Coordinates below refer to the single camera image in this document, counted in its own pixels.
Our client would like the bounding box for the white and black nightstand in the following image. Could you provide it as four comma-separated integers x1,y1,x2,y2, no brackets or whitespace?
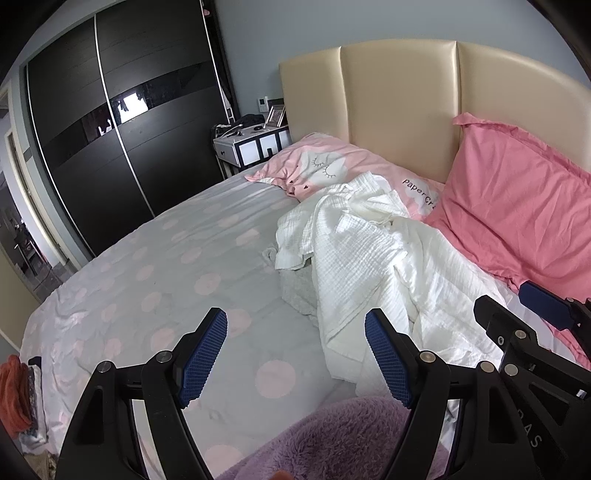
212,124,291,178

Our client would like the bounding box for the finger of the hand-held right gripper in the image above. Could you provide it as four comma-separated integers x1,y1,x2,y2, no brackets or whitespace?
519,281,591,330
475,295,555,384

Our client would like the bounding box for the pink printed pillow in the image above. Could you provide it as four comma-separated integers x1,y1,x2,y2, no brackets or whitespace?
245,133,446,222

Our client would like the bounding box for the purple fuzzy robe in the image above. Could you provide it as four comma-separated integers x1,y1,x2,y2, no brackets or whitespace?
215,396,462,480

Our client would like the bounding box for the black sliding wardrobe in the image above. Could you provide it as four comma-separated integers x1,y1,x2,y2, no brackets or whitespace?
23,0,238,257

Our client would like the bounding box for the beige padded headboard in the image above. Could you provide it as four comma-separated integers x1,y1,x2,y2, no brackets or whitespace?
278,41,591,185

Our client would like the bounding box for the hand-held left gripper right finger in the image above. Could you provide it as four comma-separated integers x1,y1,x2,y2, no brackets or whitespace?
365,308,536,480

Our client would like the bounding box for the white muslin garment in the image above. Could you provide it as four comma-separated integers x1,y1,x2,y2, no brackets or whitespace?
274,172,518,398

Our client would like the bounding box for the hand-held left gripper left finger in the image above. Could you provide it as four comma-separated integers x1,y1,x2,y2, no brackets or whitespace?
55,307,229,480

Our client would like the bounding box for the grey textured cloth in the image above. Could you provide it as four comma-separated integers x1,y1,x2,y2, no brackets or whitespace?
263,247,319,324

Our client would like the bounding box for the beige door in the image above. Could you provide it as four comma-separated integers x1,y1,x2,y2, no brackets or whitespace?
0,244,42,356

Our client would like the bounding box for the bed with polka dot sheet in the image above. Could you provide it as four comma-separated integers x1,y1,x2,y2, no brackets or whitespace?
21,173,591,480

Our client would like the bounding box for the plain pink pillow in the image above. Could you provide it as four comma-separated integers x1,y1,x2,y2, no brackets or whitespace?
422,112,591,356

